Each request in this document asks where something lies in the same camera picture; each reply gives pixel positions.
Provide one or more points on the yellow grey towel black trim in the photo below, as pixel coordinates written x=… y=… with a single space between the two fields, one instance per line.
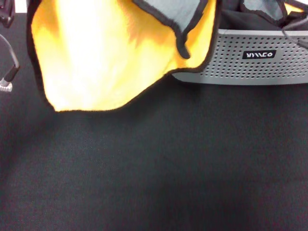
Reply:
x=262 y=7
x=96 y=60

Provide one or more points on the black cloth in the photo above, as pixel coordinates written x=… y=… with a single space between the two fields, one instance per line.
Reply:
x=240 y=20

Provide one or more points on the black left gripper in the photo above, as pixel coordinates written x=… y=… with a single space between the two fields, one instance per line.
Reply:
x=6 y=9

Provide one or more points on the grey perforated storage box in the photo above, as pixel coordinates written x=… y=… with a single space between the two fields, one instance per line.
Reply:
x=240 y=69

